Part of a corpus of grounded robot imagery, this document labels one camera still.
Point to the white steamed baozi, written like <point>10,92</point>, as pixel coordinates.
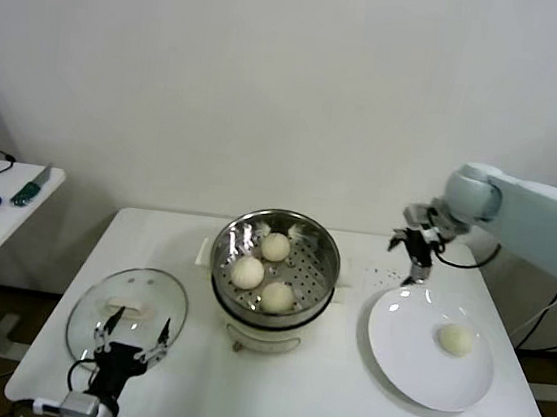
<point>277,296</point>
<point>275,247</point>
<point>455,339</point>
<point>247,272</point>

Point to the white side table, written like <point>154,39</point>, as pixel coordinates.
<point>4,232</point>

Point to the perforated steel steamer basket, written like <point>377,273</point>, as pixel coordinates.
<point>316,273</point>

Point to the white furniture foot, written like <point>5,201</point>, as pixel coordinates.
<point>555,388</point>

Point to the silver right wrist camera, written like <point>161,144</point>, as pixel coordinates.
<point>416,214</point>

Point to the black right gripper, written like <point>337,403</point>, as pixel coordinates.
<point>420,250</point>

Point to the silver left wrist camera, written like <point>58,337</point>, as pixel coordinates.
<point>79,407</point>

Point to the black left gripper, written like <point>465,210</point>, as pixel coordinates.
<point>114,366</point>

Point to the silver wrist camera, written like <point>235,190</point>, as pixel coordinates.
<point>416,214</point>
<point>79,407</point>

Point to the large white plate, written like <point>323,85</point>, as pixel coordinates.
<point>395,332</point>

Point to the round glass pot lid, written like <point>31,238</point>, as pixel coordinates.
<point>167,301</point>

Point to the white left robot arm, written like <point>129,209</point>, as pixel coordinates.
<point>106,413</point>

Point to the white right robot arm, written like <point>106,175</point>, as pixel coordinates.
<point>534,217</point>

